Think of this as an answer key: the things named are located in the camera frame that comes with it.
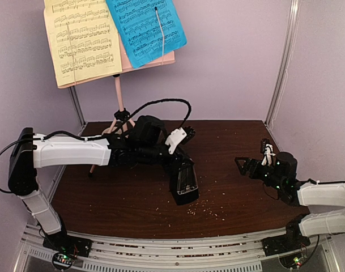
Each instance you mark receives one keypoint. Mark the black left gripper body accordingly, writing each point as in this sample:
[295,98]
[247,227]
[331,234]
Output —
[175,162]

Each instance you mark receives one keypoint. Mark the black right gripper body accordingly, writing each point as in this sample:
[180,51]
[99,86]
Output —
[253,167]

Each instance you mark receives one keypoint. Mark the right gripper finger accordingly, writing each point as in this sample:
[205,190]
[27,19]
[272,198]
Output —
[243,168]
[242,159]

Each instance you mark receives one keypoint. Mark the black metronome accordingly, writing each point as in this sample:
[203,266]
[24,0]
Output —
[181,199]

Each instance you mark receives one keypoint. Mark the clear metronome cover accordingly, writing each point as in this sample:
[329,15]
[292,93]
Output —
[186,181]

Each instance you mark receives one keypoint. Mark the pink music stand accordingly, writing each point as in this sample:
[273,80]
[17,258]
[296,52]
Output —
[119,93]

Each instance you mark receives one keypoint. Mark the blue sheet music page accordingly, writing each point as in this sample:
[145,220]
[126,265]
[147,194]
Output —
[148,29]

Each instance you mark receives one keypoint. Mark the yellow sheet music page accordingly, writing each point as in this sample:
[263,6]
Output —
[81,39]

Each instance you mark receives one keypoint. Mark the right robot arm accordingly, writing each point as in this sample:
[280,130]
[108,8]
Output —
[279,172]

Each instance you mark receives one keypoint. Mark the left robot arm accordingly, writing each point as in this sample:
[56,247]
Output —
[140,145]

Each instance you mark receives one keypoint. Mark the white ceramic mug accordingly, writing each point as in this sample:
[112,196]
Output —
[112,130]

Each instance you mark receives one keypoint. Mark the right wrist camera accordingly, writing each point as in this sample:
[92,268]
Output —
[267,151]

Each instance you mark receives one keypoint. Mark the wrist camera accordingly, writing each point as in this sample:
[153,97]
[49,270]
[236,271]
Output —
[179,136]
[267,151]

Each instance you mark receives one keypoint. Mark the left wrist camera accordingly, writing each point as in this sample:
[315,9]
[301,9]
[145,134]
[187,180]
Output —
[179,136]

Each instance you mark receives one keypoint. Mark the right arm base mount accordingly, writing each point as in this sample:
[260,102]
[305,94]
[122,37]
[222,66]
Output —
[283,243]

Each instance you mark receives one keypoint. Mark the aluminium front rail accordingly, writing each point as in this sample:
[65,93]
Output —
[242,252]

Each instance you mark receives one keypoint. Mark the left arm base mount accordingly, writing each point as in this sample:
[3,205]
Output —
[71,246]

